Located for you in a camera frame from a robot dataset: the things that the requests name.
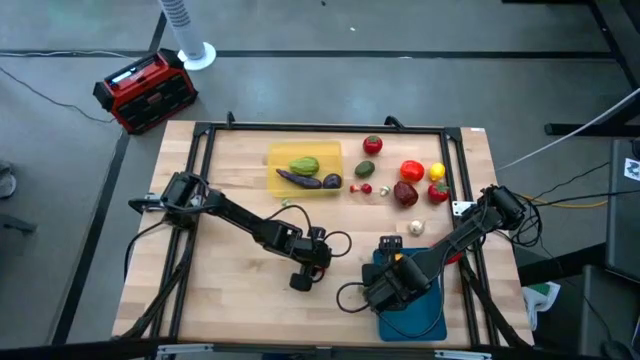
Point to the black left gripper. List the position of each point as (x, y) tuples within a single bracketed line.
[(301, 283)]

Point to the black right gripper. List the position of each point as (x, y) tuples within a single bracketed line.
[(391, 243)]

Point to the dark red bell pepper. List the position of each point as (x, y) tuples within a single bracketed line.
[(405, 194)]

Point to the small white mushroom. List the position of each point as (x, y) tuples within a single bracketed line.
[(384, 190)]

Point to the red round fruit green top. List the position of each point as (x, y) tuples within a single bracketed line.
[(455, 259)]

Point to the small red mushroom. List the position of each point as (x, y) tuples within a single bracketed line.
[(354, 188)]

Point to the green avocado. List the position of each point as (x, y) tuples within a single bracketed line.
[(364, 169)]

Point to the yellow bell pepper toy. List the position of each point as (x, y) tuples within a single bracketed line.
[(437, 172)]

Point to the red tomato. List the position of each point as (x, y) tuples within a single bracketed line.
[(372, 145)]

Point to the long purple eggplant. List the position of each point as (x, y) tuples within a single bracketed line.
[(300, 180)]

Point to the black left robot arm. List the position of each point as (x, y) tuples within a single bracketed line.
[(240, 215)]

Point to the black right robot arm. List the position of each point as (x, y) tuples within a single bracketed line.
[(465, 230)]

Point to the white garlic bulb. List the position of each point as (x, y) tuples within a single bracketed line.
[(416, 228)]

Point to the red strawberry green leaves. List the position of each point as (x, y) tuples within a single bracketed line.
[(438, 193)]

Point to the blue plastic basket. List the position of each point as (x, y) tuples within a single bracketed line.
[(415, 325)]

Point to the yellow translucent plastic basket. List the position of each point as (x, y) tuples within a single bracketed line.
[(280, 152)]

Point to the white and green bag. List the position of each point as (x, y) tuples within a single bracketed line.
[(542, 300)]

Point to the black cabinet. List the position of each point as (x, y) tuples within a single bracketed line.
[(622, 225)]

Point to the red and black radio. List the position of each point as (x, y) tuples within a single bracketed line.
[(150, 95)]

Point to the white marker tag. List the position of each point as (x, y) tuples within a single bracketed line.
[(632, 169)]

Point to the white tower fan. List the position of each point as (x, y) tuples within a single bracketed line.
[(182, 25)]

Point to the black chair leg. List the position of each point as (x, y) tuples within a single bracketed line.
[(17, 223)]

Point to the silver frame bracket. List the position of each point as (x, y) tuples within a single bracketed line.
[(462, 207)]

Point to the black table frame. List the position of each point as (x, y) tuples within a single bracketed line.
[(300, 126)]

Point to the black desk frame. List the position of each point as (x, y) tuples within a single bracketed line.
[(590, 129)]

